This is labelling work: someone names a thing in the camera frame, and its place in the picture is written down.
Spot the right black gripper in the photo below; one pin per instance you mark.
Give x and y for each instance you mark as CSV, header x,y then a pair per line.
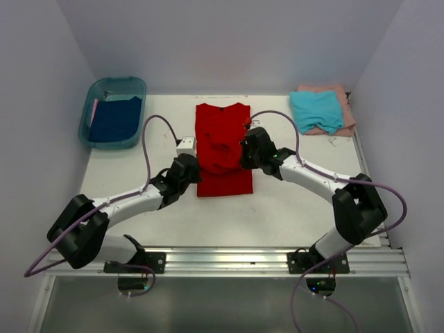
x,y
244,163

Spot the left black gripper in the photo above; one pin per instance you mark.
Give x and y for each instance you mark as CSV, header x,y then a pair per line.
x,y
196,177

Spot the red t shirt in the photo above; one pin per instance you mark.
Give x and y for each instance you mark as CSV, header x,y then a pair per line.
x,y
219,132

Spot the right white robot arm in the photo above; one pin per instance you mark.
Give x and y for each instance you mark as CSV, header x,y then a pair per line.
x,y
357,207

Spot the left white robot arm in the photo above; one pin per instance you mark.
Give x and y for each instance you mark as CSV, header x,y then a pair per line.
x,y
80,232

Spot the folded turquoise t shirt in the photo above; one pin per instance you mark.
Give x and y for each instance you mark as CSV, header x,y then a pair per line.
x,y
316,110

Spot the dark blue t shirt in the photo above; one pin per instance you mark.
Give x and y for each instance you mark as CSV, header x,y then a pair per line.
x,y
115,121

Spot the folded pink t shirt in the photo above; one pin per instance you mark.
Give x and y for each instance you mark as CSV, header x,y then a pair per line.
x,y
349,122

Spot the teal plastic bin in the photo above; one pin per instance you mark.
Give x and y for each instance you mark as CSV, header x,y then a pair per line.
x,y
112,89

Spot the pink paper in bin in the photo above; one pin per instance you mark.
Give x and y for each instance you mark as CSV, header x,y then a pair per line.
x,y
95,103

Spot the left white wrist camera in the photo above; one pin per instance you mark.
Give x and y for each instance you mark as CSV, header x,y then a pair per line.
x,y
186,145

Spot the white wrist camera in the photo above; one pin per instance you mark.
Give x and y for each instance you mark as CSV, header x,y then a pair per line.
x,y
186,145
249,124

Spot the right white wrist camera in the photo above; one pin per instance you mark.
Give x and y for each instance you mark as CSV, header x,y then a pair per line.
x,y
249,124

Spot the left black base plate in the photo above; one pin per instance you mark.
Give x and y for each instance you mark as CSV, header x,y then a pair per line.
x,y
156,261

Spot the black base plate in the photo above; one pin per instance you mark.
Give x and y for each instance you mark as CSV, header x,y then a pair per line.
x,y
302,259
156,261

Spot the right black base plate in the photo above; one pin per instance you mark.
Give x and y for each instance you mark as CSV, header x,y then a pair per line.
x,y
302,259

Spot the aluminium mounting rail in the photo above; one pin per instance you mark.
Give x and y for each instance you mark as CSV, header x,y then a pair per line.
x,y
272,262

